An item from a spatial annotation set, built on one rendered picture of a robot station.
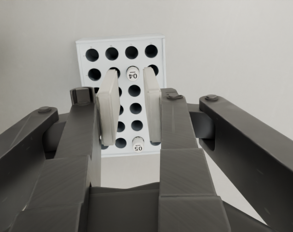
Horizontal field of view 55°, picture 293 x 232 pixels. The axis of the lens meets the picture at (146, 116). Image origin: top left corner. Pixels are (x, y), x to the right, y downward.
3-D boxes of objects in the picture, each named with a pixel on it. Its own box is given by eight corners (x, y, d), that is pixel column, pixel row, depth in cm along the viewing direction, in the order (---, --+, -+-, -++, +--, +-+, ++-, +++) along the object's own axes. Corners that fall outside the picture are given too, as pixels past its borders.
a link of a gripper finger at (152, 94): (146, 91, 14) (161, 90, 15) (142, 66, 21) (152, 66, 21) (150, 143, 16) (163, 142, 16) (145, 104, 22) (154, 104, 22)
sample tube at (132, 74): (127, 61, 30) (125, 69, 26) (138, 60, 30) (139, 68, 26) (128, 72, 31) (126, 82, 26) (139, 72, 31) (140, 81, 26)
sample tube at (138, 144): (132, 125, 33) (131, 142, 29) (142, 125, 33) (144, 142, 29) (133, 135, 33) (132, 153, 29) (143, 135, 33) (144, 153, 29)
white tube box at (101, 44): (82, 37, 30) (75, 41, 26) (161, 32, 30) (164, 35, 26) (96, 143, 34) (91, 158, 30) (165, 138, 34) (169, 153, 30)
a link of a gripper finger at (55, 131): (97, 148, 14) (36, 153, 14) (106, 113, 18) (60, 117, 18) (93, 120, 13) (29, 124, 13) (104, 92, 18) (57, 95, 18)
